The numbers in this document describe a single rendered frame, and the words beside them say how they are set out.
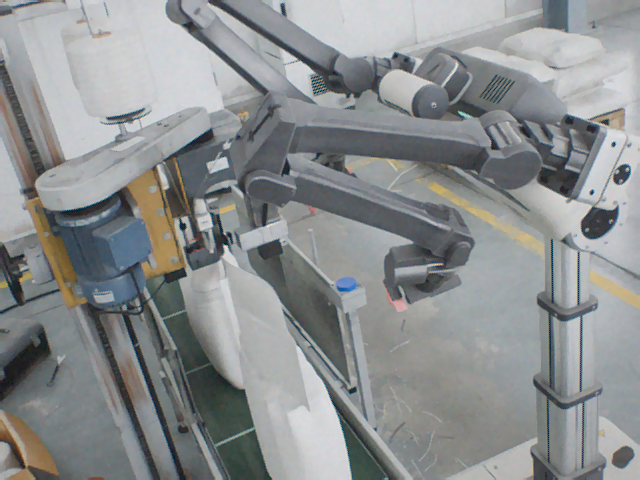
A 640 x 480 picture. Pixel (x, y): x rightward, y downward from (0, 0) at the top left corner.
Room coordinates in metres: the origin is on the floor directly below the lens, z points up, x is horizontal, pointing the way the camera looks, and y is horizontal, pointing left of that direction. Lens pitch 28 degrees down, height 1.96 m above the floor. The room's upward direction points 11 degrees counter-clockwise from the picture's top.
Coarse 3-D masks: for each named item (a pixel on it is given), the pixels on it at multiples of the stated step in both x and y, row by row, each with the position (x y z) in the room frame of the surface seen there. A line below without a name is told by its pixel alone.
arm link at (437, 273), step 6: (426, 264) 1.04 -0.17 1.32; (432, 264) 1.04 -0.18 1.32; (438, 264) 1.04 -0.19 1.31; (432, 270) 1.03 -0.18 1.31; (438, 270) 1.04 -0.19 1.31; (444, 270) 1.04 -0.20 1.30; (450, 270) 1.04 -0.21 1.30; (456, 270) 1.04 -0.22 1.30; (426, 276) 1.05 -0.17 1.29; (432, 276) 1.05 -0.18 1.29; (438, 276) 1.04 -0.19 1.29; (444, 276) 1.03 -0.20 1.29; (450, 276) 1.03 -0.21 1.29; (432, 282) 1.06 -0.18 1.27; (438, 282) 1.06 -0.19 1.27; (444, 282) 1.06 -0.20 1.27
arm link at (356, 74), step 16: (176, 0) 1.44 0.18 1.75; (208, 0) 1.51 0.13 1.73; (224, 0) 1.49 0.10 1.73; (240, 0) 1.50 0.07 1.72; (256, 0) 1.52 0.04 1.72; (176, 16) 1.45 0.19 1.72; (240, 16) 1.50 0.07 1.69; (256, 16) 1.51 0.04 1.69; (272, 16) 1.52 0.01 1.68; (272, 32) 1.51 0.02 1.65; (288, 32) 1.52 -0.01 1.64; (304, 32) 1.54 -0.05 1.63; (288, 48) 1.52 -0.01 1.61; (304, 48) 1.53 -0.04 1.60; (320, 48) 1.54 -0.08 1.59; (320, 64) 1.53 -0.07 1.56; (336, 64) 1.51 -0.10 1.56; (352, 64) 1.52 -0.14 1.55; (368, 64) 1.54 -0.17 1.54; (352, 80) 1.52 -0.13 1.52; (368, 80) 1.53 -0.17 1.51
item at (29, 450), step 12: (0, 420) 2.31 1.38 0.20; (12, 420) 2.27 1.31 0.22; (0, 432) 2.30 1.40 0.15; (12, 432) 2.16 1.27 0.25; (24, 432) 2.21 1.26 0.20; (12, 444) 2.31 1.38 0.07; (24, 444) 2.09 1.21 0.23; (36, 444) 2.15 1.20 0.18; (24, 456) 2.02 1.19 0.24; (36, 456) 2.06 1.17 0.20; (48, 456) 2.10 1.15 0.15; (24, 468) 1.98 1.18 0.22; (48, 468) 2.03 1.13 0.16
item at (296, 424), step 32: (256, 288) 1.59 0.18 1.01; (256, 320) 1.40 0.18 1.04; (256, 352) 1.43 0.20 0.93; (288, 352) 1.31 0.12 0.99; (256, 384) 1.46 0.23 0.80; (288, 384) 1.34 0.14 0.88; (320, 384) 1.41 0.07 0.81; (256, 416) 1.53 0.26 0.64; (288, 416) 1.33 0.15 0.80; (320, 416) 1.34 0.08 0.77; (288, 448) 1.33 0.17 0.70; (320, 448) 1.32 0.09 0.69
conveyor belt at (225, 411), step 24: (168, 288) 2.78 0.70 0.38; (168, 312) 2.58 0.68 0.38; (192, 336) 2.37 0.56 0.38; (192, 360) 2.21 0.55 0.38; (192, 384) 2.07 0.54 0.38; (216, 384) 2.04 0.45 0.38; (216, 408) 1.92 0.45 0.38; (240, 408) 1.89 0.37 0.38; (216, 432) 1.80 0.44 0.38; (240, 432) 1.78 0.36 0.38; (240, 456) 1.67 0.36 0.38; (360, 456) 1.58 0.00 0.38
